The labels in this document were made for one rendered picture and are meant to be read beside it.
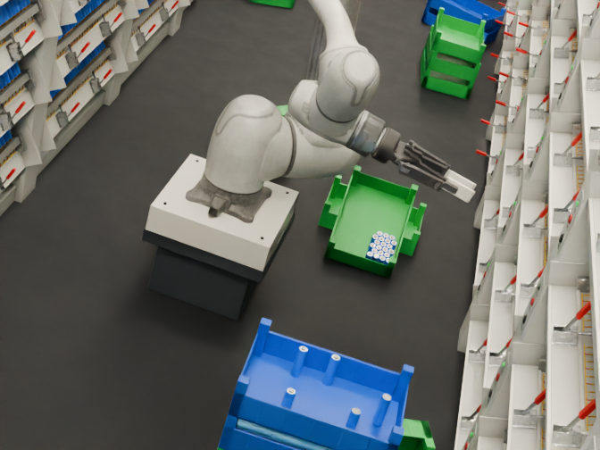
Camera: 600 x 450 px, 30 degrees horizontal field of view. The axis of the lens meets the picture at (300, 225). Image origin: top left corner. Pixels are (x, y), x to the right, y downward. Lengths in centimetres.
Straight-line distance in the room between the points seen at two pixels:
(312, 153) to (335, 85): 56
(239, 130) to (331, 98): 47
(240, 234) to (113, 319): 38
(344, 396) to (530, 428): 34
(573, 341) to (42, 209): 168
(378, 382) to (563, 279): 40
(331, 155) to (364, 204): 59
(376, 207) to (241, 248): 76
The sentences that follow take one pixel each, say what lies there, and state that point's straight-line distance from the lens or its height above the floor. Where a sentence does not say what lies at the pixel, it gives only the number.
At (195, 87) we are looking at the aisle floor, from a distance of 397.
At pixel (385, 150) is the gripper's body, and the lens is 238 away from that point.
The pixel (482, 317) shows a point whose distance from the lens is 297.
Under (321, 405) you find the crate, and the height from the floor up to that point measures 40.
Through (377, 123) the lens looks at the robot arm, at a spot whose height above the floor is 71.
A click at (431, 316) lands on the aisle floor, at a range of 313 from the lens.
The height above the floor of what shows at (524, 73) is 31.
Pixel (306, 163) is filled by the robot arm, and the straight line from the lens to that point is 275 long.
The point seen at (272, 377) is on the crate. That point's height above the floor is 40.
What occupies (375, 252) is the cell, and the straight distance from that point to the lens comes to 318.
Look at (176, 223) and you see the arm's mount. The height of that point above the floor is 25.
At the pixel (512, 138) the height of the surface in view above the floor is 34.
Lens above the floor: 170
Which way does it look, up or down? 31 degrees down
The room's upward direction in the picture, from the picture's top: 17 degrees clockwise
